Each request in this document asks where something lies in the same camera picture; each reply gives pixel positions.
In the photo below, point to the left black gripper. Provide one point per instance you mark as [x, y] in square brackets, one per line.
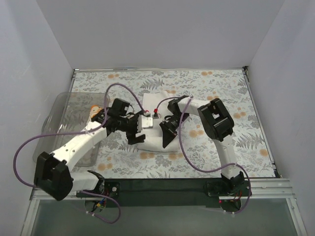
[134, 126]

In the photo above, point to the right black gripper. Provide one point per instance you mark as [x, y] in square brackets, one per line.
[173, 123]

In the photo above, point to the white towel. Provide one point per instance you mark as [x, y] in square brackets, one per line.
[153, 141]

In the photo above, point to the orange patterned towel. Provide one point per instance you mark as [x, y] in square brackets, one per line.
[94, 110]

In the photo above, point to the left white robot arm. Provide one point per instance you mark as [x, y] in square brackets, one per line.
[53, 170]

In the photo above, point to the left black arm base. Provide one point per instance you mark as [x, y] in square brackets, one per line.
[102, 196]

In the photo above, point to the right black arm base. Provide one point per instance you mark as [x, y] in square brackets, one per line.
[230, 200]

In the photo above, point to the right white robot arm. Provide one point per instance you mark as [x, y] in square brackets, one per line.
[217, 124]

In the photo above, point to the floral patterned table mat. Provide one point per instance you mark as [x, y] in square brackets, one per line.
[116, 159]

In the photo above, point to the clear plastic bin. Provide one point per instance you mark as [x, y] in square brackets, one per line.
[70, 113]

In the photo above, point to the metal table edge strip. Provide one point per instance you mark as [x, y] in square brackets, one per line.
[245, 73]

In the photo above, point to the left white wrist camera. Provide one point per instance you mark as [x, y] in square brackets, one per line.
[145, 122]

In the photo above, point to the aluminium frame rail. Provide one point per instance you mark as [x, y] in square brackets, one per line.
[261, 187]

